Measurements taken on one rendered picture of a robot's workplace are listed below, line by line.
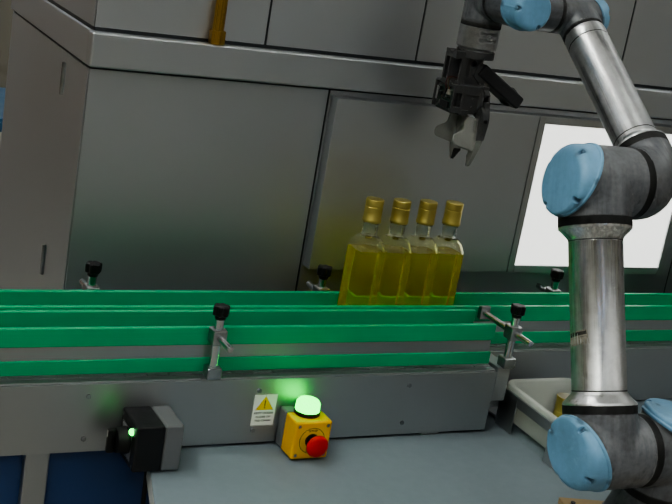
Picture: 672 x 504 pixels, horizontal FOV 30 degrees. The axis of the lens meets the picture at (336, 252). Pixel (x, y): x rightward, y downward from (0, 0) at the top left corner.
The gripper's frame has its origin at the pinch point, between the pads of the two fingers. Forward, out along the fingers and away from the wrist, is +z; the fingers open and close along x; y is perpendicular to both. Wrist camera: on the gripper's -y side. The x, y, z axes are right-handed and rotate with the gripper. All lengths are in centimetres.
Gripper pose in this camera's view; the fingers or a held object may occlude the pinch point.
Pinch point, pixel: (464, 155)
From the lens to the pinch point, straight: 239.0
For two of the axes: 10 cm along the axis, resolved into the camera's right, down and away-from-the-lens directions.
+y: -8.9, -0.3, -4.5
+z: -1.7, 9.5, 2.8
